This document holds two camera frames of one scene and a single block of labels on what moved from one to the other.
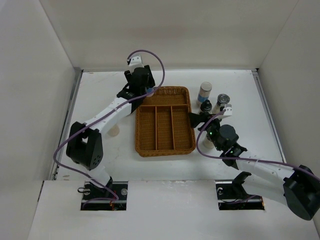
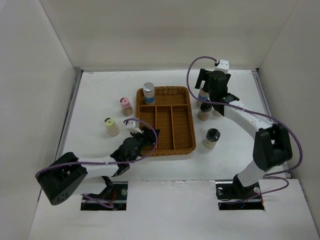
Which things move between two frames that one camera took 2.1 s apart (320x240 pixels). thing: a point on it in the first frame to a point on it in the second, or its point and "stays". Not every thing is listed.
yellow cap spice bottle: [113, 131] stays
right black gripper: [196, 119] to [204, 75]
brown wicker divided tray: [163, 126] stays
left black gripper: [150, 83] to [149, 135]
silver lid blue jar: [204, 91] stays
